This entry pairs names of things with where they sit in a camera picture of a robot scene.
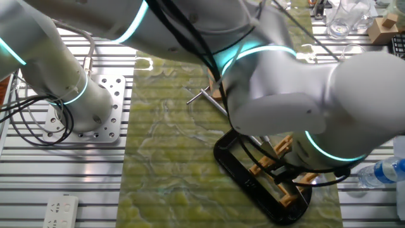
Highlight plastic water bottle blue cap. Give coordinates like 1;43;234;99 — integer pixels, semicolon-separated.
357;156;405;189

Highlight small wooden cube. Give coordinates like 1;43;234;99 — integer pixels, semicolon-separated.
381;13;399;29

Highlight black C-clamp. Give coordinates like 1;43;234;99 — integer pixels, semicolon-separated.
186;85;313;225

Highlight grey braided hose cable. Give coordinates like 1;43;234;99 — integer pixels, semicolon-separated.
52;18;96;77

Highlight dark wrist camera cable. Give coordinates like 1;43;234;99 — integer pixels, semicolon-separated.
145;0;352;187

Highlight brown wooden table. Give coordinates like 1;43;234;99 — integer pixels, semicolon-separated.
0;75;12;107

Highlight black keyboard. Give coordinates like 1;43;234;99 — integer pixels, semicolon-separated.
391;34;405;60

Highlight clear glass pitcher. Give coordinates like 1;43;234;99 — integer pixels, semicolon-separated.
325;0;374;39

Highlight black base cables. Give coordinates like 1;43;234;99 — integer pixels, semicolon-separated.
0;71;76;147

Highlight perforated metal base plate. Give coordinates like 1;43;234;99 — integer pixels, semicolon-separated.
42;74;127;143

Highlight large wooden cube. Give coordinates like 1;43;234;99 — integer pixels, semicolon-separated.
367;17;399;45

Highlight wooden dish rack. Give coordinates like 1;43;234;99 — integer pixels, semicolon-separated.
248;134;320;208

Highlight green marble pattern mat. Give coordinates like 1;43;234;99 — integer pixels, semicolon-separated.
115;0;344;228

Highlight bamboo cutting board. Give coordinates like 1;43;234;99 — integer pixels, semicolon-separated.
207;68;224;101

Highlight white power strip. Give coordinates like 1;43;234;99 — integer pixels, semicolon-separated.
42;194;79;228

